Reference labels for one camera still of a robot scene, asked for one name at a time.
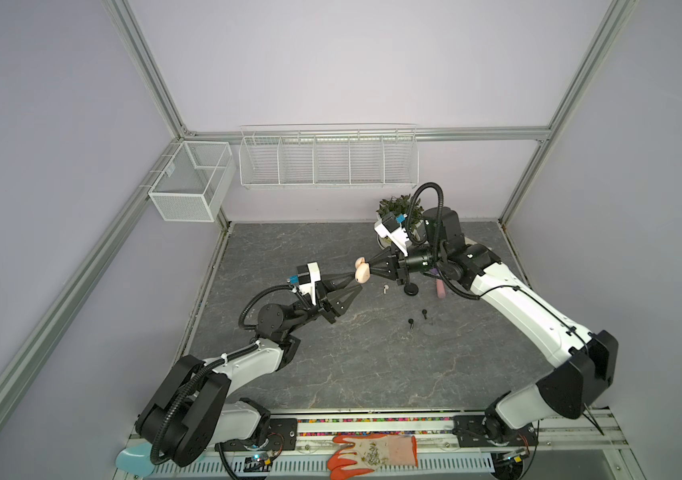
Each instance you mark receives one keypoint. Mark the white mesh box basket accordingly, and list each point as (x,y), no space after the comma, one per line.
(193,184)

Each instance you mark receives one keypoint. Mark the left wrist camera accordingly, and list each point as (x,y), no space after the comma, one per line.
(305,280)

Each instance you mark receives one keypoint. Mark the pink earbud charging case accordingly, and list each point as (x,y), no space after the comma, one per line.
(362,271)

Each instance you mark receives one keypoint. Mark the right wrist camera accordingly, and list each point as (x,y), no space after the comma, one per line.
(392,227)

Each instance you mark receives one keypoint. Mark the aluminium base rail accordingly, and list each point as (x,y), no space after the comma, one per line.
(449,430)

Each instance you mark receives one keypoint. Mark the potted green plant white pot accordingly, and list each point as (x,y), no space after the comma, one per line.
(399,205)

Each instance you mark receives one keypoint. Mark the red white work glove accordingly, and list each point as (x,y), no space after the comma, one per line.
(361,455)

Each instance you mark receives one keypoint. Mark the teal plastic scoop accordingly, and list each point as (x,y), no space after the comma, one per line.
(135,460)

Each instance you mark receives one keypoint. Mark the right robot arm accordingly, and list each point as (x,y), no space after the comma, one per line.
(428,239)

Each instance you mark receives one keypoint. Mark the white wire shelf basket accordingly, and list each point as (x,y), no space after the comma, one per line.
(363,155)

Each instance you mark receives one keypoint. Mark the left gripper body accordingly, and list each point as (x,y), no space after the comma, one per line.
(323,308)

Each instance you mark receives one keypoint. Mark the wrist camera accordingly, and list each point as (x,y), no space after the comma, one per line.
(305,280)
(392,227)

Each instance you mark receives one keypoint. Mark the black earbud charging case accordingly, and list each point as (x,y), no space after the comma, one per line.
(411,289)

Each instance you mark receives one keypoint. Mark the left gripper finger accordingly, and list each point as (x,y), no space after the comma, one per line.
(342,299)
(337,281)

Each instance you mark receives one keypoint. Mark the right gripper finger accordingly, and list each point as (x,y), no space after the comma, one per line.
(385,271)
(384,259)

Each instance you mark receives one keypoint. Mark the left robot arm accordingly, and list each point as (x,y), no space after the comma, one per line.
(190,410)

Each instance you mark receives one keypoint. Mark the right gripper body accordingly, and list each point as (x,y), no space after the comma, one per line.
(416,264)

